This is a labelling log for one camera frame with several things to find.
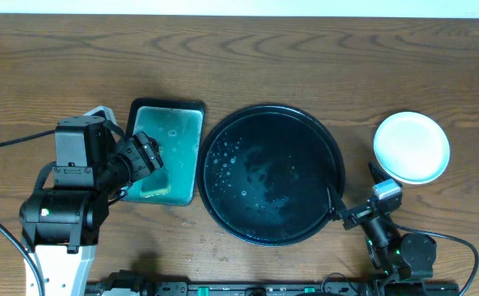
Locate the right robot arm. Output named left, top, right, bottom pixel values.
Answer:
left=332, top=162, right=436, bottom=287

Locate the black rectangular water tray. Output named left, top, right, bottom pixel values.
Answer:
left=124, top=98, right=205, bottom=206

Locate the black round tray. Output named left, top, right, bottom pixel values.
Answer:
left=196, top=105, right=345, bottom=246

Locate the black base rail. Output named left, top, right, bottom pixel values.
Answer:
left=85, top=271, right=460, bottom=296

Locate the mint plate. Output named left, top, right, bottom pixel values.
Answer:
left=373, top=112, right=450, bottom=185

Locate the green yellow sponge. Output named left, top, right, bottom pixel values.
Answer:
left=140, top=169, right=171, bottom=198

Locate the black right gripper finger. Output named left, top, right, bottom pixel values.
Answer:
left=326, top=182, right=347, bottom=221
left=368, top=162, right=392, bottom=184

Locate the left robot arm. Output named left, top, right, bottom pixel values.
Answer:
left=20, top=132, right=163, bottom=295

